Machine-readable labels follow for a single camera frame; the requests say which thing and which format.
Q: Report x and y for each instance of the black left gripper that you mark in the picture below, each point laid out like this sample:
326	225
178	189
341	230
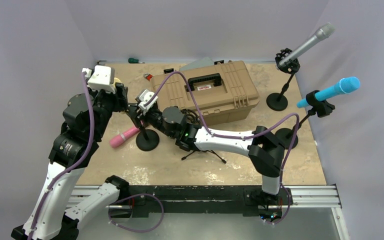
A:
119	98

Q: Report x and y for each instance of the black clip stand for blue microphone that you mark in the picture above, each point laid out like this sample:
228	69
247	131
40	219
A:
321	108

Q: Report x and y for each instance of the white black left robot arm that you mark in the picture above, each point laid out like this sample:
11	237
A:
85	120

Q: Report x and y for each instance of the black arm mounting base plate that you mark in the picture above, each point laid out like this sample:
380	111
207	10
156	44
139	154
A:
246	200

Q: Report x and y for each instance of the blue microphone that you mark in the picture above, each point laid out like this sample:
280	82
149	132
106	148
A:
344	86

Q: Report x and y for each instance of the red small tool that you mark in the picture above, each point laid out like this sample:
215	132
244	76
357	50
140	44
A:
148	76

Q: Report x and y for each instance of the silver microphone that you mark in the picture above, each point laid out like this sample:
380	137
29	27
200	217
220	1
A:
322	33

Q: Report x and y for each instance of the green screwdriver handle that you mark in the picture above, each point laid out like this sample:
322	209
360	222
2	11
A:
132	60

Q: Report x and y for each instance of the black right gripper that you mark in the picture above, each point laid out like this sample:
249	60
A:
142	120

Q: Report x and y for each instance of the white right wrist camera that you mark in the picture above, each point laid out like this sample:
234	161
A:
145	100

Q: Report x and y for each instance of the cream yellow microphone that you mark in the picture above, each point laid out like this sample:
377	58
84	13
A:
117	80

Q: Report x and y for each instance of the black tripod shock mount stand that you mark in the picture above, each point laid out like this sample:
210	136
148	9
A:
193	118

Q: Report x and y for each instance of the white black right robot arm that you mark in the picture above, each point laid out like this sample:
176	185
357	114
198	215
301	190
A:
261	146

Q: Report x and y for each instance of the black stand for cream microphone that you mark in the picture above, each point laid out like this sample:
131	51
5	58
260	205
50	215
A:
147	139

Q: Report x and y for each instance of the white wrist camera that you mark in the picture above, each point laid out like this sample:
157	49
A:
100	78
145	100

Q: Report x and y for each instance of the pink microphone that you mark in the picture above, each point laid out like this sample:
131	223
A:
119	139

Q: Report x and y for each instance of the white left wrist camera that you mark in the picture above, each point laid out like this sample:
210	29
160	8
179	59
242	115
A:
100	78

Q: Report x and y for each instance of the grey flat sheet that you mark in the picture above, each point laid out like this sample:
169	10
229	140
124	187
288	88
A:
200	63

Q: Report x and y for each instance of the tan plastic tool case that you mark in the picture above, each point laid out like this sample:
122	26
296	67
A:
223	92

